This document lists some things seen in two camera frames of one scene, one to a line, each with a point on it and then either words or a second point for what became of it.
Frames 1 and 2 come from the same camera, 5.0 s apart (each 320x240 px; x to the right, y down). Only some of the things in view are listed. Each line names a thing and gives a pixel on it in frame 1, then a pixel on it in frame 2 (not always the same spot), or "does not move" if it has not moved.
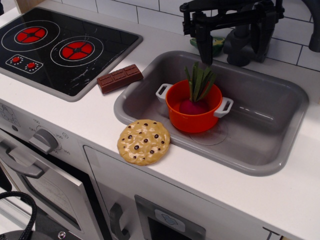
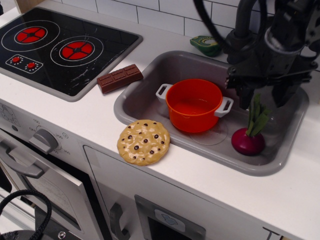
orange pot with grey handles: [173, 95] does not move
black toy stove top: [61, 53] does not move
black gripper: [201, 17] to [283, 60]
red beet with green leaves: [200, 82] to [249, 141]
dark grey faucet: [238, 46] does not move
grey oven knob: [44, 141] does not move
